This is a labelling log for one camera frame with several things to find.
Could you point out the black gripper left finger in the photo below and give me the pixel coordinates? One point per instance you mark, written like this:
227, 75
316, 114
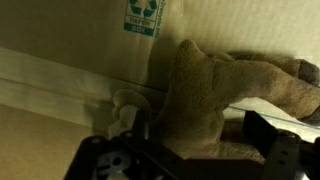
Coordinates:
140, 127

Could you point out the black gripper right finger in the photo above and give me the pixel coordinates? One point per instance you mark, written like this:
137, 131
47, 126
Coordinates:
260, 133

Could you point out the brown plush toy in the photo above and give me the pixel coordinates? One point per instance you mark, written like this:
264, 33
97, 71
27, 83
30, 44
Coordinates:
201, 87

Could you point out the large cardboard box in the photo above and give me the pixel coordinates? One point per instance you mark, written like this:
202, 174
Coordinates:
62, 61

